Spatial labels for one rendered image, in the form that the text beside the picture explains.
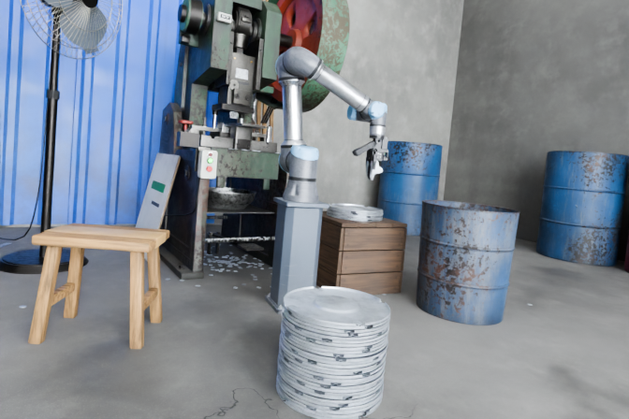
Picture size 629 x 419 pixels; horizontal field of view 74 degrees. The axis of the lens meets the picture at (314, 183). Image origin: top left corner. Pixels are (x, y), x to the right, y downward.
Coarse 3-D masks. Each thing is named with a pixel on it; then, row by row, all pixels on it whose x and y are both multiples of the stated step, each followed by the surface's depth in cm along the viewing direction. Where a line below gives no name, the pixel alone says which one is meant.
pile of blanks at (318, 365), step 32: (288, 320) 107; (288, 352) 106; (320, 352) 101; (352, 352) 101; (384, 352) 107; (288, 384) 107; (320, 384) 102; (352, 384) 102; (320, 416) 101; (352, 416) 102
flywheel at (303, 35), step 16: (288, 0) 263; (304, 0) 251; (320, 0) 230; (288, 16) 266; (304, 16) 250; (320, 16) 229; (288, 32) 258; (304, 32) 249; (320, 32) 228; (288, 48) 257; (272, 96) 272
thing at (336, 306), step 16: (304, 288) 126; (320, 288) 128; (336, 288) 129; (288, 304) 111; (304, 304) 112; (320, 304) 112; (336, 304) 113; (352, 304) 114; (368, 304) 117; (384, 304) 118; (320, 320) 101; (336, 320) 103; (352, 320) 104; (368, 320) 105; (384, 320) 106
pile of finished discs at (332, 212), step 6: (330, 210) 211; (336, 210) 208; (342, 210) 206; (330, 216) 211; (336, 216) 208; (342, 216) 206; (348, 216) 209; (354, 216) 204; (360, 216) 204; (366, 216) 208; (372, 216) 206; (378, 216) 209
